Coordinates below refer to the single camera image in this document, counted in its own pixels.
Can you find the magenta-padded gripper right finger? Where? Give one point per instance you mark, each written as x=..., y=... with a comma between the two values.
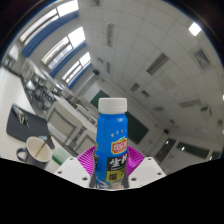
x=146, y=170

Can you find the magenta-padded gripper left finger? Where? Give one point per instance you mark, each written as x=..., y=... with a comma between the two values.
x=73, y=170

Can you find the blue drink bottle white cap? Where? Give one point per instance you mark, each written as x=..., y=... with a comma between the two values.
x=111, y=133

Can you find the small green sponge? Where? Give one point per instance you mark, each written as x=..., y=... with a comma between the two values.
x=61, y=157

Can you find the dark door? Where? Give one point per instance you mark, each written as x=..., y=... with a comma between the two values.
x=165, y=150

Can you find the dark blue mug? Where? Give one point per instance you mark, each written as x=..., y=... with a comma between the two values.
x=41, y=161

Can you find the wooden stir stick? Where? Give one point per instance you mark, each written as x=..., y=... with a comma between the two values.
x=42, y=148

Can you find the classroom desks and chairs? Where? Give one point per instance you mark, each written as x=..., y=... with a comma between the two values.
x=63, y=123

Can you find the black flat folder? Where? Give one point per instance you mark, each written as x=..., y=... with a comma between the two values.
x=33, y=131

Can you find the bunch of keys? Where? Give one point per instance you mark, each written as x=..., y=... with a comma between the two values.
x=22, y=118

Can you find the blue curtain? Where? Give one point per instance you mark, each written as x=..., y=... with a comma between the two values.
x=68, y=58
x=80, y=75
x=46, y=35

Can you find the tall window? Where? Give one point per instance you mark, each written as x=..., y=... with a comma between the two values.
x=80, y=65
x=63, y=8
x=73, y=38

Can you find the ceiling lights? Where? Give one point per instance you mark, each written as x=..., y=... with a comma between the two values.
x=156, y=63

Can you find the dark wide wall window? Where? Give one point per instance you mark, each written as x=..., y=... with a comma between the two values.
x=193, y=150

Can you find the black wall speaker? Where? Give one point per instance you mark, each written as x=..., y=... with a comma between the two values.
x=96, y=72

